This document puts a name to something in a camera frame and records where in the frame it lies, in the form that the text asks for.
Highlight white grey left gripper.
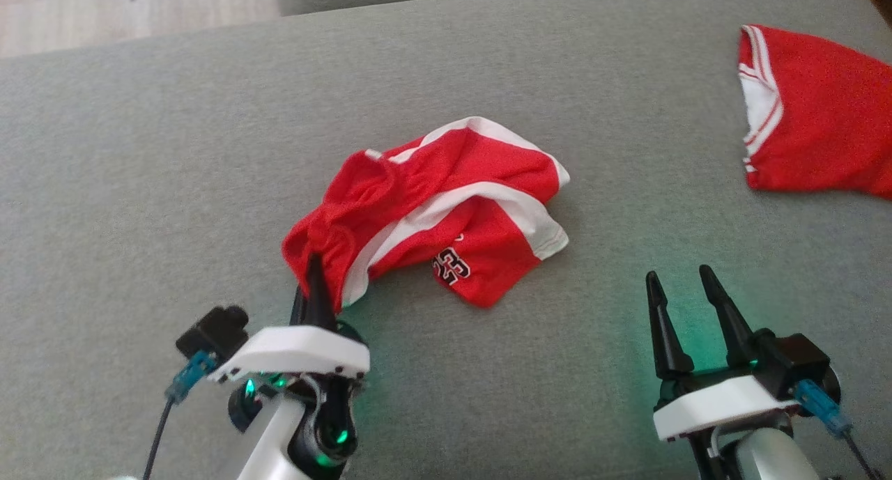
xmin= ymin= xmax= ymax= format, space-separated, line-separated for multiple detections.
xmin=208 ymin=254 xmax=371 ymax=467

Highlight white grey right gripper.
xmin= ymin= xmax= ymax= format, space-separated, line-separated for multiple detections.
xmin=645 ymin=264 xmax=802 ymax=444

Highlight red shorts white stripes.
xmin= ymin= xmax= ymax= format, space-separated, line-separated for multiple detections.
xmin=281 ymin=116 xmax=571 ymax=312

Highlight red basketball jersey white sleeves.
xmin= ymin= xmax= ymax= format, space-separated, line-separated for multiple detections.
xmin=737 ymin=24 xmax=892 ymax=201

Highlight large grey sofa seat cushion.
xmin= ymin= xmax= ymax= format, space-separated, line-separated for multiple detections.
xmin=0 ymin=0 xmax=892 ymax=480

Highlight black right cable blue plug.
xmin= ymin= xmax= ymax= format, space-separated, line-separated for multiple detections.
xmin=793 ymin=379 xmax=884 ymax=480

